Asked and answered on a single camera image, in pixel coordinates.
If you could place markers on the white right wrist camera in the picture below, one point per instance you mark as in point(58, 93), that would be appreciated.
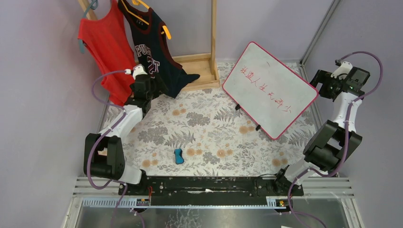
point(342, 71)

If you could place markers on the yellow clothes hanger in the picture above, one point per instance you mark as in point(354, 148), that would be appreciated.
point(129, 9)

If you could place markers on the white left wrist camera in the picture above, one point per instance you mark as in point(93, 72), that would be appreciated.
point(136, 71)

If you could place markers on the wire whiteboard stand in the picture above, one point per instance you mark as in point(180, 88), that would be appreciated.
point(238, 107)

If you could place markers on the blue whiteboard eraser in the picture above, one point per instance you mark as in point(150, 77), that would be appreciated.
point(178, 156)

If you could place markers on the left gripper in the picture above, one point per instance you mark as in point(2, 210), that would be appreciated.
point(154, 89)

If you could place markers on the pink framed whiteboard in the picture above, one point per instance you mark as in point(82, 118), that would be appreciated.
point(272, 94)

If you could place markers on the navy basketball jersey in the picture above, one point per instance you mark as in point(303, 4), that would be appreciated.
point(150, 47)

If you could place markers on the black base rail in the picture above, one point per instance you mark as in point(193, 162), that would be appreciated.
point(211, 191)

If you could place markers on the wooden clothes rack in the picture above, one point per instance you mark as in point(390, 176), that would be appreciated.
point(202, 64)

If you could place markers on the red tank top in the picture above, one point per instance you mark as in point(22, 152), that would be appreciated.
point(106, 41)

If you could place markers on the floral table mat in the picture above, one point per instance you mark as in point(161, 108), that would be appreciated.
point(216, 140)

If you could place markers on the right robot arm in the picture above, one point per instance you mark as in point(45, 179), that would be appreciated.
point(337, 138)

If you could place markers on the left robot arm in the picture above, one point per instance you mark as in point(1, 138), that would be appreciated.
point(103, 153)

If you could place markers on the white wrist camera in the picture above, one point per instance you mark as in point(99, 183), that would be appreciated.
point(342, 71)
point(136, 71)

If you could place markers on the teal clothes hanger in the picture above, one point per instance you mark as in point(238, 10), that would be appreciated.
point(88, 7)

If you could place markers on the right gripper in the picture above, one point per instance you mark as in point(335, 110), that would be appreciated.
point(319, 81)

